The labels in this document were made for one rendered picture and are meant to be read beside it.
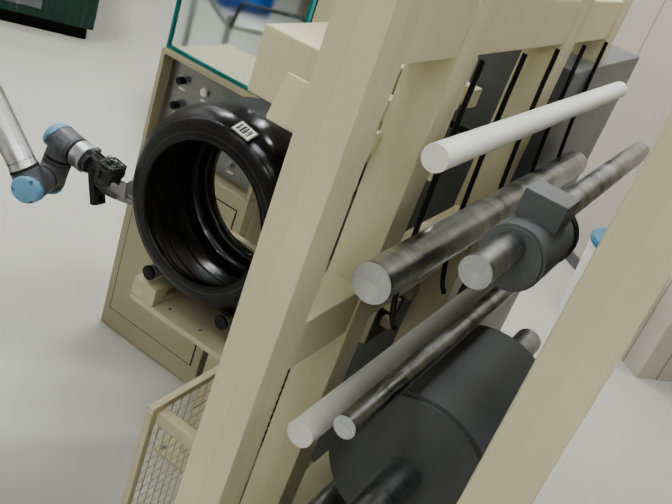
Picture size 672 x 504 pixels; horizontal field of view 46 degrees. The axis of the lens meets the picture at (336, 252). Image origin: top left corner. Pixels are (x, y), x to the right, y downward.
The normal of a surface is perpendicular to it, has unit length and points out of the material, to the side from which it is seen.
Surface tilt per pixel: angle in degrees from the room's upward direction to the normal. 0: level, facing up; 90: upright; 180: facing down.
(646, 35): 90
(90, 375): 0
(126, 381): 0
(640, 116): 90
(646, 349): 90
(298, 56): 90
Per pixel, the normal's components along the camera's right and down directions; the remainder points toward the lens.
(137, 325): -0.51, 0.25
